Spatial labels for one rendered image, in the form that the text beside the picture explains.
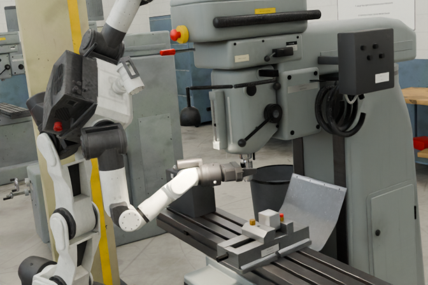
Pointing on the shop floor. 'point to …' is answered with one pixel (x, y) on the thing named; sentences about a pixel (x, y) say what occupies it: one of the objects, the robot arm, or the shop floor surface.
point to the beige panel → (37, 2)
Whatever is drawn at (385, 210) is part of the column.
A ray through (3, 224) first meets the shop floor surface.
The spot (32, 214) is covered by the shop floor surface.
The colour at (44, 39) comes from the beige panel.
